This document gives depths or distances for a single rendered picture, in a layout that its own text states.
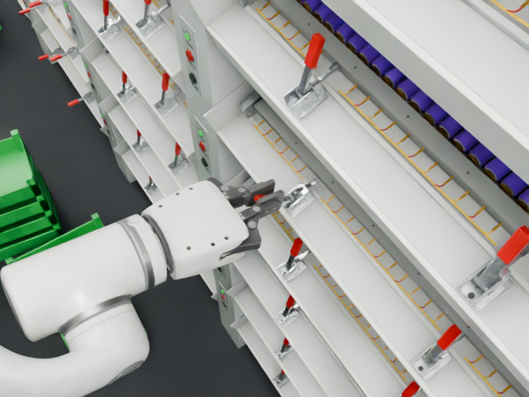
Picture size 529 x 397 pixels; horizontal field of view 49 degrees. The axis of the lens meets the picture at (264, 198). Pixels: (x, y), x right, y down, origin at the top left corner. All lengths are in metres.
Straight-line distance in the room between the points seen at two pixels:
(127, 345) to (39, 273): 0.11
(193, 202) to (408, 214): 0.26
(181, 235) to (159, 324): 1.13
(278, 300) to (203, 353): 0.60
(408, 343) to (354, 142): 0.26
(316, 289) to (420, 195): 0.42
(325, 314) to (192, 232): 0.35
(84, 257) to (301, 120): 0.27
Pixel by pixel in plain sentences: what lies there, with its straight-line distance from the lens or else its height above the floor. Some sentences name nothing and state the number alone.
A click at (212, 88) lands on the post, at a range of 0.83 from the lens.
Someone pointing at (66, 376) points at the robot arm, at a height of 1.09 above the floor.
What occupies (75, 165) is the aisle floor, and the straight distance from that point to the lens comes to 2.15.
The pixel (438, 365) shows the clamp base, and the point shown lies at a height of 0.98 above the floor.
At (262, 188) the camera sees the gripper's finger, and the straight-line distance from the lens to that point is 0.73.
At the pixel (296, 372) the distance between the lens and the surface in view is 1.33.
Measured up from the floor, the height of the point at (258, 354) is 0.16.
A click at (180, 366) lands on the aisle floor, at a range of 1.73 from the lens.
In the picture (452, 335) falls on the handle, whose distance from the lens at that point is 0.66.
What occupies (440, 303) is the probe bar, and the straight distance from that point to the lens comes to 0.72.
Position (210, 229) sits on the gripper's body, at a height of 1.05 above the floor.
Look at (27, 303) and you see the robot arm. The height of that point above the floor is 1.10.
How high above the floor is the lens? 1.63
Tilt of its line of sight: 56 degrees down
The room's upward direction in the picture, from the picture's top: straight up
